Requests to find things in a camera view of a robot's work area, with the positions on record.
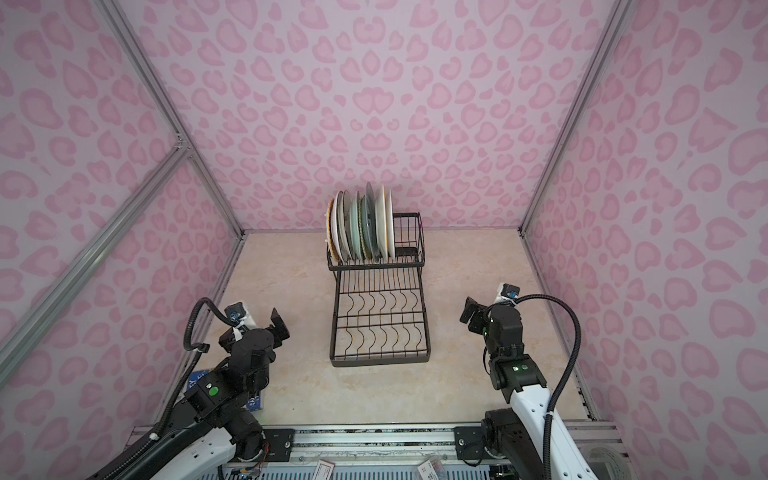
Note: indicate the right corner aluminium post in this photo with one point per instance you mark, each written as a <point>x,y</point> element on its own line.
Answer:
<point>619,16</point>

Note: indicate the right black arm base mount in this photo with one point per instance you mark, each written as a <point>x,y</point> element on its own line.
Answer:
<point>472,447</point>

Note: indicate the corner aluminium post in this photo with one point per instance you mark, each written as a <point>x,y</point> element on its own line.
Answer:
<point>619,16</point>
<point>117,21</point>

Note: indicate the left corner aluminium post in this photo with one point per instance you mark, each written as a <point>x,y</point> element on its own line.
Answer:
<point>117,21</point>

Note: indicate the clear tape roll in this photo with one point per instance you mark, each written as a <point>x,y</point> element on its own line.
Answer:
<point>607,463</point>

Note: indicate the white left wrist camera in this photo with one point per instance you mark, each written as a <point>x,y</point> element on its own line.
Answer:
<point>239,317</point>

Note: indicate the blue illustrated children's book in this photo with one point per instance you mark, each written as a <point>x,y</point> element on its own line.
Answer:
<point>252,405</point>

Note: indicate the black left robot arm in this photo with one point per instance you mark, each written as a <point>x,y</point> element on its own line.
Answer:
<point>210,425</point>

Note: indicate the light blue flower plate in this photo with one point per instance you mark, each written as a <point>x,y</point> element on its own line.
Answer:
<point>354,227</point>

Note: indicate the white plate orange sunburst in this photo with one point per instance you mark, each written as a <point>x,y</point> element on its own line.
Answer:
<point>390,224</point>

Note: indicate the white plate dark rings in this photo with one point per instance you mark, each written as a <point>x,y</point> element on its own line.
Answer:
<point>336,231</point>

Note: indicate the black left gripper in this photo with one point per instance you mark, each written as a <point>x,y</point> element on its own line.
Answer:
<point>283,331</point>

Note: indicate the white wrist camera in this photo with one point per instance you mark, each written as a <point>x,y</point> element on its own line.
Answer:
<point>239,317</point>
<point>507,294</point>

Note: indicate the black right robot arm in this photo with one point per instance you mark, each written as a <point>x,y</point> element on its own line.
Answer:
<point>529,432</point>

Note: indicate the aluminium front rail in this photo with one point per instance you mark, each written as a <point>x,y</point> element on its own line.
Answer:
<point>369,451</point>

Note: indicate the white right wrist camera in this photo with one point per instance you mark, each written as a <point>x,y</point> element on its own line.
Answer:
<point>507,294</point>

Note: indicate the black wire dish rack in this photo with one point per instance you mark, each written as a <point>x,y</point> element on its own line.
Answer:
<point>379,314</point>

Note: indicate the white plate black stars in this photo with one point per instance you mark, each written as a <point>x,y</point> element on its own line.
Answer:
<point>380,211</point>

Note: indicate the orange woven round plate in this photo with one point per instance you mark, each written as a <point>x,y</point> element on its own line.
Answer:
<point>329,240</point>

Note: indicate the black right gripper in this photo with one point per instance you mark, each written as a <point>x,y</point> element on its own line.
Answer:
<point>479,318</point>

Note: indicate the teal green round plate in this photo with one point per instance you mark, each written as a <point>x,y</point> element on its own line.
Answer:
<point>369,218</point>

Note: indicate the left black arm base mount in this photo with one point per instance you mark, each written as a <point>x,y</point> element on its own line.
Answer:
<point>278,444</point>

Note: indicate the yellow woven round plate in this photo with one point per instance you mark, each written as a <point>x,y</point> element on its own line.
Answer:
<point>361,237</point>

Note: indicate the white plate floral sprigs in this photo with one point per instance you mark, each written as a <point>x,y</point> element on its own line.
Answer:
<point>342,226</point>

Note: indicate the diagonal aluminium frame bar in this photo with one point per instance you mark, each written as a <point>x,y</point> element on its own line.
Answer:
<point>39,319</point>

